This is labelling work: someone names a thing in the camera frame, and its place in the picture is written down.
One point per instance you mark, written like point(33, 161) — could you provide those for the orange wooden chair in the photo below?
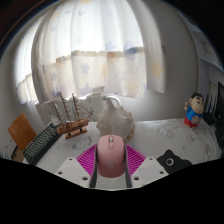
point(21, 131)

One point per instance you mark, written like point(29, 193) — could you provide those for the wooden sailing ship model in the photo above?
point(71, 126)

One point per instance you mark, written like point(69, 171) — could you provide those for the black cat-shaped mouse pad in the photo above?
point(178, 163)

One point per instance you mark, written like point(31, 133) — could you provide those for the white radiator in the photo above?
point(96, 103)

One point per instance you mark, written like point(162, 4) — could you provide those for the white printed tablecloth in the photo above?
point(156, 136)

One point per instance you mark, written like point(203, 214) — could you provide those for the large white conch shell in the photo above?
point(115, 121)

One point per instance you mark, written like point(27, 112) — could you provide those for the cartoon boy figurine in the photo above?
point(193, 111)

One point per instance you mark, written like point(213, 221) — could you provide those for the white star-print curtain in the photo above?
point(96, 43)

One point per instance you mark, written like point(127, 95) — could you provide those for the white wall shelf unit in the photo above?
point(211, 56)

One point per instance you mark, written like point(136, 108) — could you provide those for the pink computer mouse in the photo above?
point(111, 156)

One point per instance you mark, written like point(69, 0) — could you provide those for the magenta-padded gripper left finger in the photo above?
point(75, 168)

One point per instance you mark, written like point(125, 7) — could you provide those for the black router with antennas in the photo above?
point(209, 116)

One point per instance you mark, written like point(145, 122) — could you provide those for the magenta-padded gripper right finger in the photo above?
point(148, 168)

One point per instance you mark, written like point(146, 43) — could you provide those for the black keyboard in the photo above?
point(41, 145)

